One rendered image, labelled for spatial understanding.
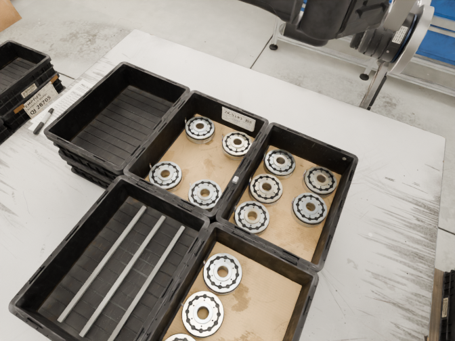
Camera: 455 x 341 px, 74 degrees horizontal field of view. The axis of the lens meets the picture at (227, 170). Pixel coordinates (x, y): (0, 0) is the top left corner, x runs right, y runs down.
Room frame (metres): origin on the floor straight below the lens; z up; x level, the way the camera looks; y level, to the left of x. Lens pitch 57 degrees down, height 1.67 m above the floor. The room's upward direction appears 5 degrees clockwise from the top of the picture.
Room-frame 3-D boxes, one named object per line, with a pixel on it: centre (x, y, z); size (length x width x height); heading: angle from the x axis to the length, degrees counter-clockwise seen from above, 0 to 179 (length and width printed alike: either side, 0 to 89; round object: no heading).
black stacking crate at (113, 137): (0.68, 0.36, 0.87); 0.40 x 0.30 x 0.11; 157
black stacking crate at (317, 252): (0.45, -0.19, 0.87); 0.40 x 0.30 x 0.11; 157
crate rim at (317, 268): (0.45, -0.19, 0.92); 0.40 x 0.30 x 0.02; 157
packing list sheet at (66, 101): (0.85, 0.67, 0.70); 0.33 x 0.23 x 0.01; 159
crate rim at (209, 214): (0.56, 0.09, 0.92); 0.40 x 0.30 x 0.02; 157
